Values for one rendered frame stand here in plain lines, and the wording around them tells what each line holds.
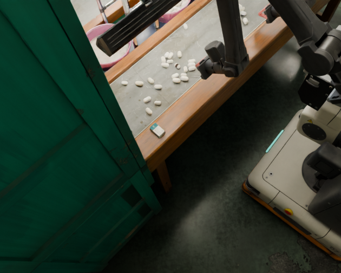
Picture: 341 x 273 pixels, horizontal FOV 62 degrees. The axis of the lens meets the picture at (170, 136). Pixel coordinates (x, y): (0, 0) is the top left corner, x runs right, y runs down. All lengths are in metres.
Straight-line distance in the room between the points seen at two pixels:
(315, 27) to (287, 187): 1.05
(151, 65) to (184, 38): 0.23
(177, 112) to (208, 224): 0.87
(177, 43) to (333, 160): 0.89
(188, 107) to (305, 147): 0.82
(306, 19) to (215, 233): 1.38
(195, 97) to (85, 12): 0.84
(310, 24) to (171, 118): 0.67
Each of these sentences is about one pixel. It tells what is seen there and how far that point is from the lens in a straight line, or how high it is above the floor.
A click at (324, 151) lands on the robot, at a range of 1.31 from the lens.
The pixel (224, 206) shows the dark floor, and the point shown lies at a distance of 1.91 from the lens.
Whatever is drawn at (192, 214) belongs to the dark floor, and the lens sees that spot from 1.89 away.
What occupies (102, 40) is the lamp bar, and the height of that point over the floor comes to 1.10.
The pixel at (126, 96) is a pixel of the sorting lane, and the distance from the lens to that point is 1.37.
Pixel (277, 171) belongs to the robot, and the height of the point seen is 0.28.
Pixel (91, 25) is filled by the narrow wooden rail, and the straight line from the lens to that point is 1.68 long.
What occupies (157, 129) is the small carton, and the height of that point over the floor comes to 0.78.
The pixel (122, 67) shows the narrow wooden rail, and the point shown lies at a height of 0.76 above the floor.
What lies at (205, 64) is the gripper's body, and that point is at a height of 0.94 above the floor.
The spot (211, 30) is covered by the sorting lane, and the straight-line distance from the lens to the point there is 1.58.
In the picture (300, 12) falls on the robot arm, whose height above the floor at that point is 1.33.
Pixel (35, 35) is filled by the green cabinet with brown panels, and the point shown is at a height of 1.56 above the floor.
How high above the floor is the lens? 1.87
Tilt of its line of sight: 65 degrees down
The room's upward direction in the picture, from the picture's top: 10 degrees counter-clockwise
